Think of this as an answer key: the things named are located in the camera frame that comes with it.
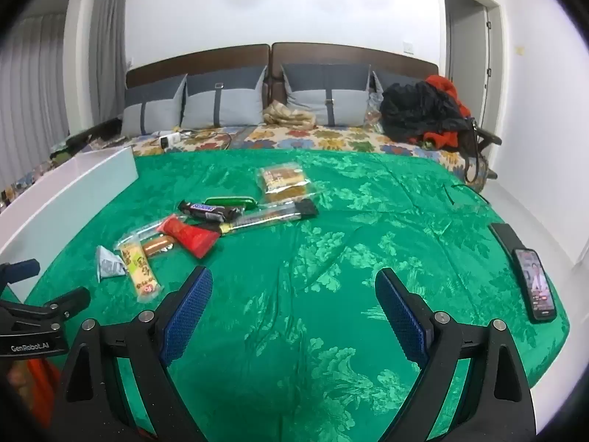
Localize brown bed frame side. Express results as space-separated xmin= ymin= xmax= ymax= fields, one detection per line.
xmin=67 ymin=119 xmax=125 ymax=149

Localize black smartphone lit screen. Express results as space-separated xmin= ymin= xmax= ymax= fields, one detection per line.
xmin=513 ymin=248 xmax=557 ymax=323

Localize green patterned blanket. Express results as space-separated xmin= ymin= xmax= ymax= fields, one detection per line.
xmin=23 ymin=147 xmax=571 ymax=442

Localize long clear black-ended packet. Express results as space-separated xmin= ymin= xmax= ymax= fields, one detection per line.
xmin=198 ymin=200 xmax=319 ymax=236

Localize flat black device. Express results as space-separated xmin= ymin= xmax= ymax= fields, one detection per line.
xmin=489 ymin=222 xmax=525 ymax=263

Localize clear plastic bag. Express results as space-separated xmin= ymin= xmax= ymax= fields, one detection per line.
xmin=366 ymin=92 xmax=385 ymax=127

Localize grey curtain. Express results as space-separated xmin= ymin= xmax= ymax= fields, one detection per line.
xmin=94 ymin=0 xmax=130 ymax=123

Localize thin charger cable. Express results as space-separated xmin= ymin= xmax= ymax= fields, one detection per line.
xmin=181 ymin=128 xmax=233 ymax=149

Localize green snack packet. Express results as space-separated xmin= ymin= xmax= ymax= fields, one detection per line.
xmin=204 ymin=196 xmax=261 ymax=210

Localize orange garment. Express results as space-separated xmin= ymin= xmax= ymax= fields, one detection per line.
xmin=423 ymin=75 xmax=472 ymax=150

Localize red snack packet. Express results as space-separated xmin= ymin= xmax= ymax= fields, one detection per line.
xmin=156 ymin=214 xmax=222 ymax=259

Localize floral bedsheet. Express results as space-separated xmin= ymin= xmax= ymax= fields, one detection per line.
xmin=0 ymin=122 xmax=489 ymax=194

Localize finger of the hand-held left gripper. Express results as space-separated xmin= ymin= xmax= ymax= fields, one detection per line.
xmin=0 ymin=259 xmax=40 ymax=286
xmin=45 ymin=286 xmax=91 ymax=321

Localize white triangular packet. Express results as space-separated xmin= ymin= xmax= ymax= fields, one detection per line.
xmin=95 ymin=245 xmax=127 ymax=283

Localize sheer white curtain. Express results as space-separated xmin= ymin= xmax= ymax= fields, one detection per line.
xmin=0 ymin=13 xmax=71 ymax=180

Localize clear eyeglasses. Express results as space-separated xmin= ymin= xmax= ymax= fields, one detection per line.
xmin=442 ymin=183 xmax=491 ymax=210

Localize person's left forearm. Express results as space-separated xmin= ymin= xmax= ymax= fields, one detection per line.
xmin=4 ymin=355 xmax=63 ymax=424

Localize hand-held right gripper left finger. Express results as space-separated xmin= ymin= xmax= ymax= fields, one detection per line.
xmin=48 ymin=264 xmax=215 ymax=442

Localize brown chocolate bar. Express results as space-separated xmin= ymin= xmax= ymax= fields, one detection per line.
xmin=179 ymin=200 xmax=242 ymax=222

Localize yellow snack packet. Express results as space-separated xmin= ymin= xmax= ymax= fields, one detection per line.
xmin=119 ymin=242 xmax=164 ymax=304

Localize dark bag strap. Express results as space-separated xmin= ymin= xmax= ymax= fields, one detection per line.
xmin=464 ymin=117 xmax=485 ymax=183

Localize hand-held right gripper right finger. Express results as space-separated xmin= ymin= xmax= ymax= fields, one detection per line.
xmin=375 ymin=267 xmax=539 ymax=442

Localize clear bread packet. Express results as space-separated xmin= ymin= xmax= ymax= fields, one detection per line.
xmin=255 ymin=162 xmax=318 ymax=203

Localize beige folded cloth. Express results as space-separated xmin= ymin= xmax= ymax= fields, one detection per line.
xmin=262 ymin=100 xmax=316 ymax=130

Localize white door frame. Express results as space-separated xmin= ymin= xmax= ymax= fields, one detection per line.
xmin=439 ymin=0 xmax=505 ymax=141

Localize white box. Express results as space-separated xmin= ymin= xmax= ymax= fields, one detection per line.
xmin=0 ymin=146 xmax=139 ymax=302

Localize black jacket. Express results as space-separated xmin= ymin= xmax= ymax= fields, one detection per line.
xmin=380 ymin=82 xmax=475 ymax=143

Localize clear orange sausage packet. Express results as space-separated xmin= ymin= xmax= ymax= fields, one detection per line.
xmin=115 ymin=220 xmax=178 ymax=259

